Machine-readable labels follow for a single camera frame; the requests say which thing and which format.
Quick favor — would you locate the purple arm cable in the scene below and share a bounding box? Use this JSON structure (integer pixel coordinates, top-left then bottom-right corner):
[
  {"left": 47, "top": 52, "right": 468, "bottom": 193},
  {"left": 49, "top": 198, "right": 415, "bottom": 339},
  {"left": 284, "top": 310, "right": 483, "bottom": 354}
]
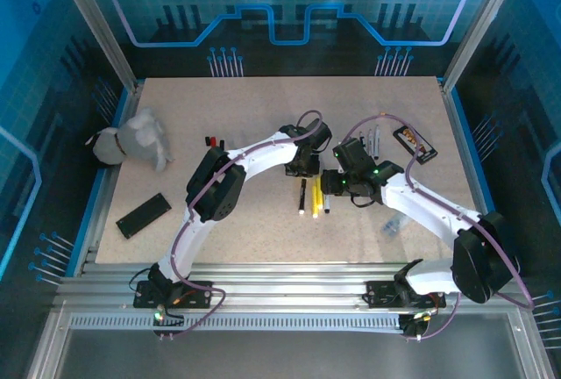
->
[
  {"left": 348, "top": 111, "right": 536, "bottom": 343},
  {"left": 151, "top": 110, "right": 227, "bottom": 341}
]

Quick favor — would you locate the black flat rectangular plate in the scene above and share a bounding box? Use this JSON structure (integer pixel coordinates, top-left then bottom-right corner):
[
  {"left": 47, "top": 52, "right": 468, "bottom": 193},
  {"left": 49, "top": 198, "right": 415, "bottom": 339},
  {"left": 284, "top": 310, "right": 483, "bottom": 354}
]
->
[{"left": 115, "top": 192, "right": 172, "bottom": 240}]

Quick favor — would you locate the aluminium frame post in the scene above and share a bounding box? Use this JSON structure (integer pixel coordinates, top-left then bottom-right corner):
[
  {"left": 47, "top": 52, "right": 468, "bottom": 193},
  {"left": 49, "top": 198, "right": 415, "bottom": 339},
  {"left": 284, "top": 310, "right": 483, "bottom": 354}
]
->
[
  {"left": 440, "top": 0, "right": 525, "bottom": 93},
  {"left": 48, "top": 0, "right": 144, "bottom": 93}
]

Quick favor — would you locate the yellow marker pen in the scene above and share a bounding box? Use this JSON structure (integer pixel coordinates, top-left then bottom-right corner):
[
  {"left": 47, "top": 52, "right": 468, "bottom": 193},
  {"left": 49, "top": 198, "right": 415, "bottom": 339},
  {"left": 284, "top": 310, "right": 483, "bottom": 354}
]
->
[{"left": 311, "top": 176, "right": 323, "bottom": 218}]

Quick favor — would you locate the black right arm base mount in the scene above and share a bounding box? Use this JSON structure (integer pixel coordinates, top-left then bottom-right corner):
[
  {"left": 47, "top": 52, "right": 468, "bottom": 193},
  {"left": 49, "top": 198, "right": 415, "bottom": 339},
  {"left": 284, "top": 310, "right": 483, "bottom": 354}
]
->
[{"left": 365, "top": 271, "right": 447, "bottom": 310}]

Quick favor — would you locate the grey plush toy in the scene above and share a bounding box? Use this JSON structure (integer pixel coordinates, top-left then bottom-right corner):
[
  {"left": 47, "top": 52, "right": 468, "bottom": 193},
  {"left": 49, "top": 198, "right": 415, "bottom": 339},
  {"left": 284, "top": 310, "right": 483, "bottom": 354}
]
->
[{"left": 85, "top": 106, "right": 174, "bottom": 173}]

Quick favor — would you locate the grey metal front panel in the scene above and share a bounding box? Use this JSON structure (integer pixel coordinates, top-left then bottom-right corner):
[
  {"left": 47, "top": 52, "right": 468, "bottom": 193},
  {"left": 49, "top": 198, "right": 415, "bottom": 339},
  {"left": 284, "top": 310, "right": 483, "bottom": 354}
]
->
[{"left": 25, "top": 308, "right": 553, "bottom": 379}]

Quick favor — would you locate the slotted grey cable duct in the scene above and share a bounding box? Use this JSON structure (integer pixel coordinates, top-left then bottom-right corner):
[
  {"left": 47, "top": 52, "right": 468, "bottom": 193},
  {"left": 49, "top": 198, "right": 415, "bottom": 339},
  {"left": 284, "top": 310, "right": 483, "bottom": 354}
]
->
[{"left": 67, "top": 313, "right": 407, "bottom": 333}]

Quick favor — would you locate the aluminium front rail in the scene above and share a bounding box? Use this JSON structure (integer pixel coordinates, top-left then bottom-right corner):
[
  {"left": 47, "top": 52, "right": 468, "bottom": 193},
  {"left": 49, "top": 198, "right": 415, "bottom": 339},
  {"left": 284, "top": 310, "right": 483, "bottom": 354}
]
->
[{"left": 54, "top": 261, "right": 529, "bottom": 310}]

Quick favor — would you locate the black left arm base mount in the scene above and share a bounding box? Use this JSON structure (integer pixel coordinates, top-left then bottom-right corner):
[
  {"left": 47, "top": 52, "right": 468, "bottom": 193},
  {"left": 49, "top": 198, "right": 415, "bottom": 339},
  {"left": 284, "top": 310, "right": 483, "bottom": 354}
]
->
[{"left": 133, "top": 267, "right": 216, "bottom": 310}]

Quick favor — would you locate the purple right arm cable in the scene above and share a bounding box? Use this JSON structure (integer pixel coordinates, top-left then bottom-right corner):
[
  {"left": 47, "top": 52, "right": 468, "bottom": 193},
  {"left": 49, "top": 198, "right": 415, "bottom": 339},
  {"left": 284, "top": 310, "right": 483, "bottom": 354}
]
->
[{"left": 348, "top": 111, "right": 536, "bottom": 343}]

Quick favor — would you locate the aluminium side rail blue strip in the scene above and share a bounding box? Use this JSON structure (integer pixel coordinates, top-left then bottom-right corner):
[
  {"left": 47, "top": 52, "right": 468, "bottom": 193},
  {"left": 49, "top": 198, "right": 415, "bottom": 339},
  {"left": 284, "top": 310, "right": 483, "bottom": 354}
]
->
[
  {"left": 437, "top": 75, "right": 518, "bottom": 277},
  {"left": 72, "top": 80, "right": 146, "bottom": 277}
]

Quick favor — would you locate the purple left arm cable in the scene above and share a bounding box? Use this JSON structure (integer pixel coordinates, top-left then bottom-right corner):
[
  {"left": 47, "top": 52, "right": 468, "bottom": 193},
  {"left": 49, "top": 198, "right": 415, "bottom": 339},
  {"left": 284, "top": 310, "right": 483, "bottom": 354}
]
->
[{"left": 151, "top": 110, "right": 227, "bottom": 341}]

